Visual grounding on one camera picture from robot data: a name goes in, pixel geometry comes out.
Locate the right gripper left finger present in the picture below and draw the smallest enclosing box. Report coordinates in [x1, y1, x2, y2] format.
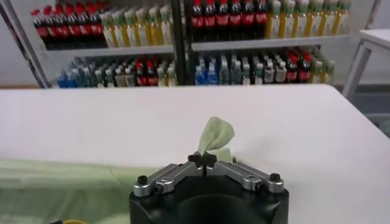
[133, 153, 204, 197]

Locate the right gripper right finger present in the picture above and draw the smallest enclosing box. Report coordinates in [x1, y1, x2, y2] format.
[202, 153, 285, 194]

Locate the light green printed t-shirt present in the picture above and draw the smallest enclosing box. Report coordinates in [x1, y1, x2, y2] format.
[0, 116, 237, 224]

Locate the small yellow drink bottle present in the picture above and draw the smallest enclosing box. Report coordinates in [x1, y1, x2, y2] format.
[166, 66, 177, 88]
[323, 60, 336, 85]
[157, 66, 168, 88]
[311, 60, 324, 83]

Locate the small dark white-label bottle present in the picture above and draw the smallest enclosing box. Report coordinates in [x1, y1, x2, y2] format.
[96, 69, 106, 88]
[252, 62, 264, 85]
[105, 68, 116, 88]
[241, 63, 252, 85]

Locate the small red-capped cola bottle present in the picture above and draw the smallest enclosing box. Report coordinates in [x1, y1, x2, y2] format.
[135, 60, 147, 88]
[146, 60, 158, 87]
[298, 53, 312, 83]
[286, 54, 299, 83]

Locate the small green-tinted water bottle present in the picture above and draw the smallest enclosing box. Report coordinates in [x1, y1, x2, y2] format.
[230, 60, 242, 85]
[88, 67, 98, 88]
[77, 67, 89, 88]
[218, 62, 230, 85]

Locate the small dark beige-label bottle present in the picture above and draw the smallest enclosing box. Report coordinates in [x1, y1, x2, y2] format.
[264, 60, 276, 85]
[124, 66, 136, 88]
[115, 67, 126, 88]
[275, 60, 287, 84]

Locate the small blue water bottle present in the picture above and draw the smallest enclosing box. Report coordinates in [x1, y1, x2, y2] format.
[67, 68, 79, 89]
[194, 65, 207, 86]
[206, 63, 219, 86]
[57, 69, 68, 89]

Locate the white glass drinks cabinet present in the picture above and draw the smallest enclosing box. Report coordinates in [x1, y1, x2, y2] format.
[29, 0, 187, 89]
[182, 0, 375, 86]

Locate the white side table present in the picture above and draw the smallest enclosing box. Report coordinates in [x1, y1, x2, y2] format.
[341, 28, 390, 101]

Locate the open glass cabinet door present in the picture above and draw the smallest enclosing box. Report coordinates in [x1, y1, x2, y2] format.
[364, 0, 382, 30]
[0, 0, 52, 89]

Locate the yellow ring connector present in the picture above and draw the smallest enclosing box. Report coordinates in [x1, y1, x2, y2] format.
[50, 219, 89, 224]

